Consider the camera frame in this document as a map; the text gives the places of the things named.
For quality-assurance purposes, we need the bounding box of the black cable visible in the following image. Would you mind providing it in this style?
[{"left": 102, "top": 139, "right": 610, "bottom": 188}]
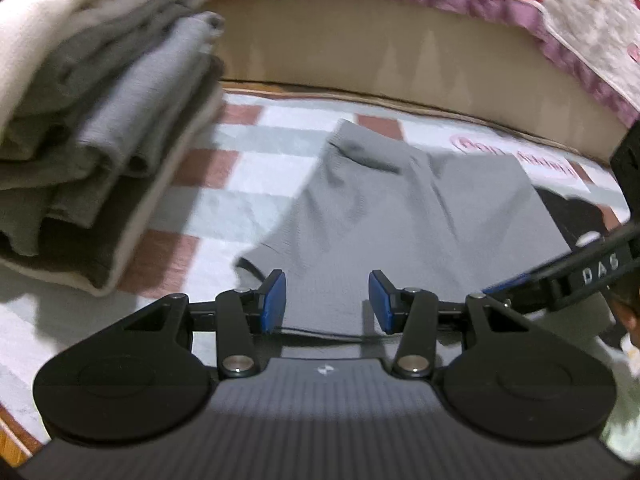
[{"left": 277, "top": 326, "right": 393, "bottom": 345}]

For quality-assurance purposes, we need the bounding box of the beige bed frame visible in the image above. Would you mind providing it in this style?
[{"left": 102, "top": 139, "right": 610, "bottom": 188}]
[{"left": 202, "top": 0, "right": 633, "bottom": 163}]

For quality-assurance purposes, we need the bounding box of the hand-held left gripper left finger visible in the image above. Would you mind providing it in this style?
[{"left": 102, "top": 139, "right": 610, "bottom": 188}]
[{"left": 121, "top": 268, "right": 288, "bottom": 381}]

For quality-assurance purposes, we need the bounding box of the grey knit garment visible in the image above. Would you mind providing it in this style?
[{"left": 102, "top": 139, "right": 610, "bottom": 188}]
[{"left": 234, "top": 119, "right": 576, "bottom": 343}]

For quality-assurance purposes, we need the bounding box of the light green cloth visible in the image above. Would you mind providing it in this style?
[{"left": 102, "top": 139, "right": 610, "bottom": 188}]
[{"left": 587, "top": 327, "right": 640, "bottom": 463}]

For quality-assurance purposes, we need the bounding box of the checkered blanket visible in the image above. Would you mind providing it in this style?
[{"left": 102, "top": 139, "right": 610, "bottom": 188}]
[{"left": 0, "top": 87, "right": 632, "bottom": 448}]

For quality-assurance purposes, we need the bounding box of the blue-grey folded garment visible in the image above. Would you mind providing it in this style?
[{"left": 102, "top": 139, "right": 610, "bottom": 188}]
[{"left": 77, "top": 11, "right": 226, "bottom": 178}]

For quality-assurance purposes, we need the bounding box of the cream folded cloth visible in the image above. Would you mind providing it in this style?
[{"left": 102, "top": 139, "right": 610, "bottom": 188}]
[{"left": 0, "top": 0, "right": 207, "bottom": 128}]

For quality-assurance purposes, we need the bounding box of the person's right hand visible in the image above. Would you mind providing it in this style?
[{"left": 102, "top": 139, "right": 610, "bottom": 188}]
[{"left": 610, "top": 284, "right": 640, "bottom": 351}]

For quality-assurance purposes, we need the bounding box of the red printed quilt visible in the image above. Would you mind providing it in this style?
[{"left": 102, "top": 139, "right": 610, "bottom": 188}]
[{"left": 200, "top": 0, "right": 640, "bottom": 128}]

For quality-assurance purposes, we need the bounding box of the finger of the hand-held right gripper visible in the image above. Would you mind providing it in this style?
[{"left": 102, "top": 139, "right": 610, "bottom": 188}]
[{"left": 481, "top": 222, "right": 640, "bottom": 312}]

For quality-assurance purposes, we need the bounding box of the black cloth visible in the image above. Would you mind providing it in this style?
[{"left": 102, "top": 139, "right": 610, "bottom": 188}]
[{"left": 534, "top": 186, "right": 632, "bottom": 261}]

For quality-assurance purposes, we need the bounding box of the dark grey folded garment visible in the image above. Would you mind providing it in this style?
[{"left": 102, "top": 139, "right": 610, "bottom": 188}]
[{"left": 0, "top": 2, "right": 201, "bottom": 258}]

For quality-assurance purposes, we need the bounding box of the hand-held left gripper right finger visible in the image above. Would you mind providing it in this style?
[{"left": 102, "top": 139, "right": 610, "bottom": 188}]
[{"left": 368, "top": 269, "right": 540, "bottom": 381}]

